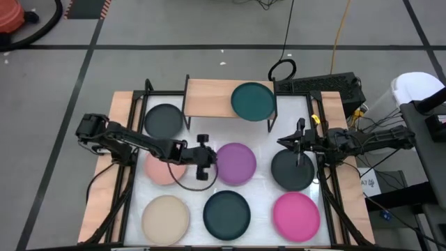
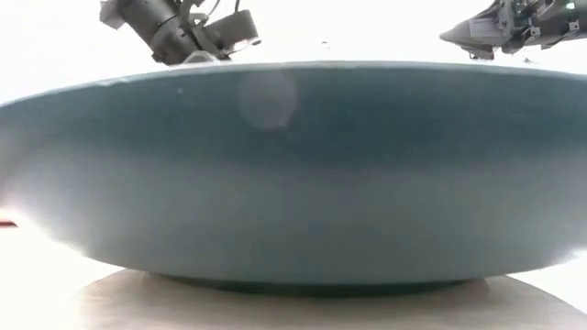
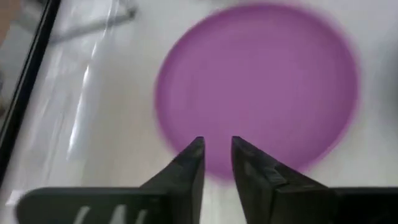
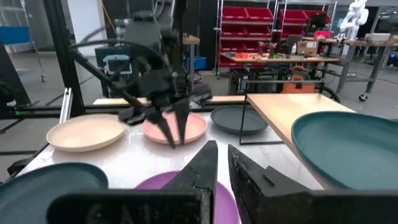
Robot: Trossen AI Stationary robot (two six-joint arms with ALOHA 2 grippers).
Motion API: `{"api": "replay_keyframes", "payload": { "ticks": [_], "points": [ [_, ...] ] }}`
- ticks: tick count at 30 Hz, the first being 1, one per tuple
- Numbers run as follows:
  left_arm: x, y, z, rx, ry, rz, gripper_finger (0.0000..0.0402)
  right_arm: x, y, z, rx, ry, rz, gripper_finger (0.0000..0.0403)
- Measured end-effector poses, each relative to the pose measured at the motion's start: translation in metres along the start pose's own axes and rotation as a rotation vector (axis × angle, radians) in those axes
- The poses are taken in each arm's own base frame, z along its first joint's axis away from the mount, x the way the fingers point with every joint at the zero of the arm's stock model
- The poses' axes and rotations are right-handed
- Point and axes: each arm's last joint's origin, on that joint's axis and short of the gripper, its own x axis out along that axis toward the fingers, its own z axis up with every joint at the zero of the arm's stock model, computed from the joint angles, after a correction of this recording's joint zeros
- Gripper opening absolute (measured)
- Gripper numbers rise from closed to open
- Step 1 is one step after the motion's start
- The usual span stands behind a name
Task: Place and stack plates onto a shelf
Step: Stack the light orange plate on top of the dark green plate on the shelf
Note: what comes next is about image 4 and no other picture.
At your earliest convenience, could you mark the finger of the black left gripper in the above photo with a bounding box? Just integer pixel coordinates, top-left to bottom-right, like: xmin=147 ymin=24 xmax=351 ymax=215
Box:
xmin=174 ymin=101 xmax=191 ymax=146
xmin=154 ymin=111 xmax=177 ymax=149

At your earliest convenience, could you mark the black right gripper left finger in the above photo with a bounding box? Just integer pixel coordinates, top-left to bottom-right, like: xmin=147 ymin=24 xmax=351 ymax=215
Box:
xmin=46 ymin=140 xmax=218 ymax=224

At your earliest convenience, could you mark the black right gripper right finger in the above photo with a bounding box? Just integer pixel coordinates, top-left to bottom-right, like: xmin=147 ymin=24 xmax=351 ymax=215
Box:
xmin=228 ymin=144 xmax=398 ymax=224

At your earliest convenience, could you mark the pink plate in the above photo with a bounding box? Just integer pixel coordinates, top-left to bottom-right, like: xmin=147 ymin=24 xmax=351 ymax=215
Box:
xmin=142 ymin=111 xmax=208 ymax=146

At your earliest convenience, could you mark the purple plate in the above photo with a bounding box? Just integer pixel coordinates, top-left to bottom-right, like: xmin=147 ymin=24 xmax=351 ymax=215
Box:
xmin=133 ymin=170 xmax=240 ymax=224

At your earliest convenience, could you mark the blue bin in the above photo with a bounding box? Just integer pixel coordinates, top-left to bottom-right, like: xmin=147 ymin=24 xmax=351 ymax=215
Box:
xmin=183 ymin=55 xmax=208 ymax=72

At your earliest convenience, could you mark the teal device with screen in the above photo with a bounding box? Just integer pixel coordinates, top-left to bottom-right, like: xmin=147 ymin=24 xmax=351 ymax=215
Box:
xmin=95 ymin=46 xmax=131 ymax=75

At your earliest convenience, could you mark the dark grey plate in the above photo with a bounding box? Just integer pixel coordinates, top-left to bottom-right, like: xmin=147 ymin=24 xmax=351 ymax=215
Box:
xmin=210 ymin=105 xmax=269 ymax=135

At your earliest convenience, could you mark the small wooden-top stand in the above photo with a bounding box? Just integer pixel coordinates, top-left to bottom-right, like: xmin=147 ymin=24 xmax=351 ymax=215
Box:
xmin=182 ymin=34 xmax=201 ymax=91

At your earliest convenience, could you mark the cream plate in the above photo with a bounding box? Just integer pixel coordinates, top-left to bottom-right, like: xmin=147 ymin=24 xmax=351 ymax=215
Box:
xmin=46 ymin=113 xmax=126 ymax=152

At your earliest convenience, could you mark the teal green plate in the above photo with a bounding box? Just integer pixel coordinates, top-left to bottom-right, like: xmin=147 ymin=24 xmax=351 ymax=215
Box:
xmin=291 ymin=111 xmax=398 ymax=190

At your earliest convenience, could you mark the aluminium extrusion bar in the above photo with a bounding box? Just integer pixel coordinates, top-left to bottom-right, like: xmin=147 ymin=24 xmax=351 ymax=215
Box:
xmin=58 ymin=87 xmax=73 ymax=124

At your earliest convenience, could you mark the red bin rack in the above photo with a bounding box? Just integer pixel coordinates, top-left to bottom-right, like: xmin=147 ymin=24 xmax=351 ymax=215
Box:
xmin=216 ymin=0 xmax=276 ymax=77
xmin=273 ymin=0 xmax=338 ymax=41

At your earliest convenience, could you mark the wooden workbench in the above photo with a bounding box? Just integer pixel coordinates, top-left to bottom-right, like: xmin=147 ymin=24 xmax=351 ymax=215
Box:
xmin=222 ymin=51 xmax=341 ymax=94

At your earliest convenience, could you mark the orange device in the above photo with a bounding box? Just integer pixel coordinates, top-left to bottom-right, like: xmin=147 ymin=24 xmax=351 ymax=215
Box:
xmin=281 ymin=65 xmax=317 ymax=94

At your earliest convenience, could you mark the blue-teal plate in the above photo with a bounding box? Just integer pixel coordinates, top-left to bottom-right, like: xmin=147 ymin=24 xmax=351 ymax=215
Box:
xmin=0 ymin=162 xmax=109 ymax=224

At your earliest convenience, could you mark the cardboard box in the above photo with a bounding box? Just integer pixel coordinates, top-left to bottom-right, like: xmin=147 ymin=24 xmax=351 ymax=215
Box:
xmin=297 ymin=40 xmax=320 ymax=57

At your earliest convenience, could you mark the cart with blue panel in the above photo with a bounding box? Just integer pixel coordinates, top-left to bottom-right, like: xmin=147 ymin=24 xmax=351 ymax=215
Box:
xmin=0 ymin=0 xmax=46 ymax=83

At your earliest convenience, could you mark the grey-legged workbench on casters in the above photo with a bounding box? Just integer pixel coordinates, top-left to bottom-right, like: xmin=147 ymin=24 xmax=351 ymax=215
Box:
xmin=303 ymin=36 xmax=398 ymax=102

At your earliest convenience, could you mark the white box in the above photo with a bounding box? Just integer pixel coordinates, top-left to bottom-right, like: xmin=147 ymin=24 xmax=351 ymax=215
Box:
xmin=365 ymin=32 xmax=391 ymax=41

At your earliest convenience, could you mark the white robot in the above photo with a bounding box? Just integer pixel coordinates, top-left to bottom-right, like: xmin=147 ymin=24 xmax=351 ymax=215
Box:
xmin=338 ymin=0 xmax=369 ymax=40

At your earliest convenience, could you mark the black cable loop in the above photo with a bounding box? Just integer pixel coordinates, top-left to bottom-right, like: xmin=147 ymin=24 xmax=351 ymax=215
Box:
xmin=68 ymin=39 xmax=162 ymax=94

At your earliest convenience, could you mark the wooden shelf with black frame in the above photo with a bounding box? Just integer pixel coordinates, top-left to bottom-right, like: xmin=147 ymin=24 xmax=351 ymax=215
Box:
xmin=239 ymin=80 xmax=357 ymax=190

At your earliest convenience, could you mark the black frame post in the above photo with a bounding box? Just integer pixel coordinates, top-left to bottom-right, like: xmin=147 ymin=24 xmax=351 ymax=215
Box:
xmin=43 ymin=0 xmax=144 ymax=118

